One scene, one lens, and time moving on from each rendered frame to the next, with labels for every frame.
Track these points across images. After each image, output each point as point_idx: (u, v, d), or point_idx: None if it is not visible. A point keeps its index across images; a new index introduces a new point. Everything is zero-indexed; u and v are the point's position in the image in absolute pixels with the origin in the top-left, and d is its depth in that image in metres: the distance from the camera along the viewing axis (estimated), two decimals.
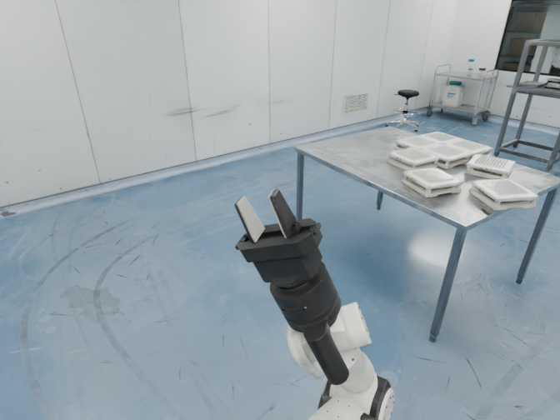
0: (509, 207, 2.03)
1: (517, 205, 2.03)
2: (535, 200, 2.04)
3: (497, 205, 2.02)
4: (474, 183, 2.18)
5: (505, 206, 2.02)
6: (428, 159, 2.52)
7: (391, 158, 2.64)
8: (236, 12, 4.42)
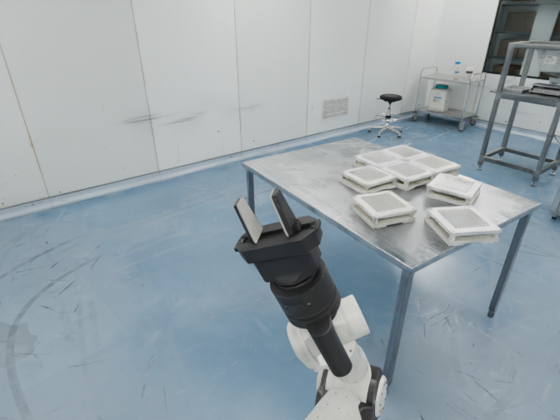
0: (467, 242, 1.72)
1: (477, 240, 1.72)
2: (497, 234, 1.73)
3: (452, 241, 1.71)
4: (429, 212, 1.87)
5: (462, 241, 1.71)
6: (383, 181, 2.21)
7: (343, 178, 2.33)
8: (197, 12, 4.11)
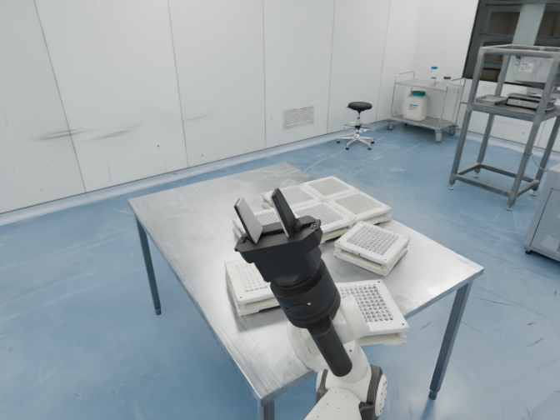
0: (360, 345, 1.19)
1: (373, 342, 1.19)
2: (404, 333, 1.20)
3: None
4: None
5: None
6: None
7: (236, 227, 1.81)
8: (122, 12, 3.58)
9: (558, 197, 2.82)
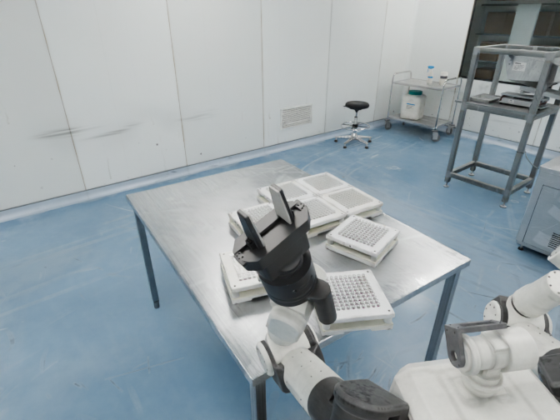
0: (347, 331, 1.25)
1: (361, 327, 1.25)
2: (390, 319, 1.25)
3: (326, 329, 1.23)
4: None
5: (340, 329, 1.24)
6: None
7: (232, 221, 1.86)
8: (122, 12, 3.64)
9: (549, 194, 2.88)
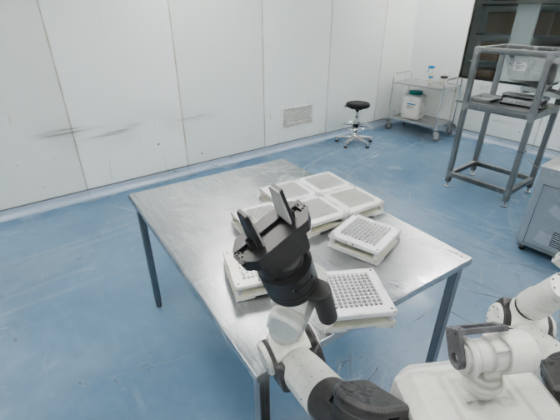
0: (351, 328, 1.26)
1: (364, 325, 1.26)
2: (393, 317, 1.26)
3: (329, 327, 1.24)
4: None
5: (342, 327, 1.25)
6: None
7: (234, 220, 1.87)
8: (123, 12, 3.65)
9: (550, 193, 2.89)
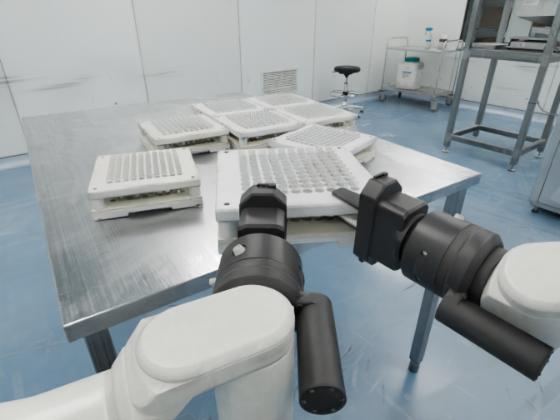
0: None
1: (312, 235, 0.52)
2: None
3: (227, 237, 0.51)
4: (217, 157, 0.67)
5: None
6: (196, 133, 1.20)
7: (143, 134, 1.32)
8: None
9: None
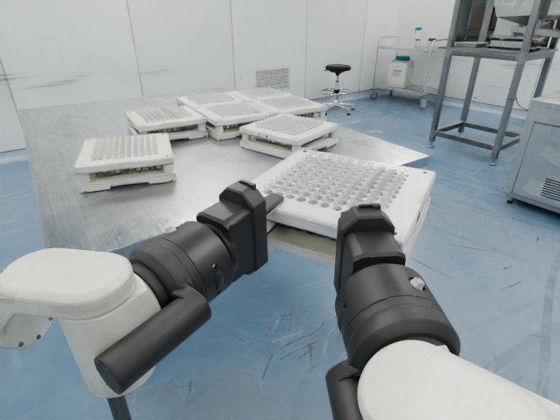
0: (280, 248, 0.51)
1: (310, 251, 0.49)
2: None
3: None
4: (292, 154, 0.69)
5: None
6: (176, 122, 1.32)
7: (130, 123, 1.45)
8: None
9: (542, 132, 2.47)
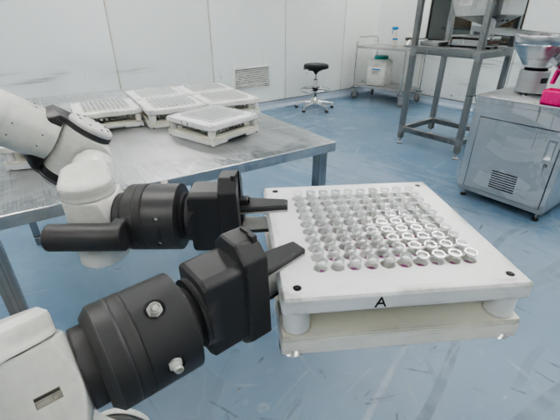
0: None
1: None
2: (283, 313, 0.36)
3: None
4: (401, 183, 0.57)
5: (267, 236, 0.52)
6: (111, 112, 1.46)
7: None
8: None
9: (487, 126, 2.60)
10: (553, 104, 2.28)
